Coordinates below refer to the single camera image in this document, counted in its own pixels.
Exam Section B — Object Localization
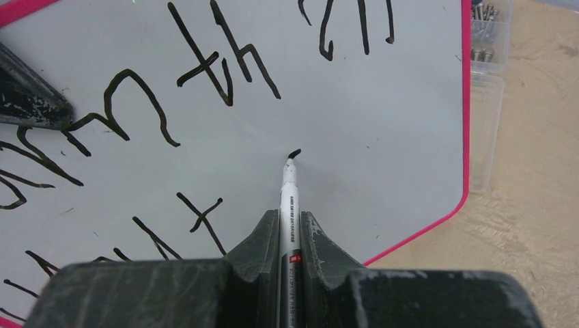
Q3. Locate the red framed whiteboard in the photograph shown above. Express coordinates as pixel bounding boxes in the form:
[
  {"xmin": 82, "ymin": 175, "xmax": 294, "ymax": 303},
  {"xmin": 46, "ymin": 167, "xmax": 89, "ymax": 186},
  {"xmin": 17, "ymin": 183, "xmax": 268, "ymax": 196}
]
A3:
[{"xmin": 1, "ymin": 1, "xmax": 470, "ymax": 325}]

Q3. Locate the clear plastic parts box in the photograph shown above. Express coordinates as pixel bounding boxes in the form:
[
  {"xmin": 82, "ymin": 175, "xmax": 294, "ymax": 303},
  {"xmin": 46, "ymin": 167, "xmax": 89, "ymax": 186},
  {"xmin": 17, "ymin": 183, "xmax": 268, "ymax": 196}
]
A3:
[{"xmin": 469, "ymin": 1, "xmax": 513, "ymax": 194}]

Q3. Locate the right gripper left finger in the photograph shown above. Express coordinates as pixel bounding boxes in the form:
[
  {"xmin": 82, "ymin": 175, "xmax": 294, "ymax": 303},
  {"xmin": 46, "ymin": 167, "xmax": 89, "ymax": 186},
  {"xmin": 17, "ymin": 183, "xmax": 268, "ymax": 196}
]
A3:
[{"xmin": 27, "ymin": 210, "xmax": 279, "ymax": 327}]

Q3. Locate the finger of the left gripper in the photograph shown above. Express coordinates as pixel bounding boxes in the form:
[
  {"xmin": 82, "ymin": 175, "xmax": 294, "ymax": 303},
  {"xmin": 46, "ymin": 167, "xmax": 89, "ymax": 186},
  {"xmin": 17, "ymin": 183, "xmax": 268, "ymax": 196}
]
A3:
[{"xmin": 1, "ymin": 44, "xmax": 74, "ymax": 131}]

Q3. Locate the white whiteboard marker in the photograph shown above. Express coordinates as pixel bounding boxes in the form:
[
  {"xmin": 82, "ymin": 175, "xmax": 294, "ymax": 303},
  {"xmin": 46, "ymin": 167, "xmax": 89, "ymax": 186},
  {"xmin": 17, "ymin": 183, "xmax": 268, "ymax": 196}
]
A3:
[{"xmin": 277, "ymin": 150, "xmax": 305, "ymax": 327}]

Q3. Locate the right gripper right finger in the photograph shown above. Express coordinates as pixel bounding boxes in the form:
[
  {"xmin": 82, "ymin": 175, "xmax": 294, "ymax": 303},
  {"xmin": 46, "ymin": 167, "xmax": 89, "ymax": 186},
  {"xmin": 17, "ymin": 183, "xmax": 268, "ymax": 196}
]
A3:
[{"xmin": 300, "ymin": 212, "xmax": 543, "ymax": 327}]

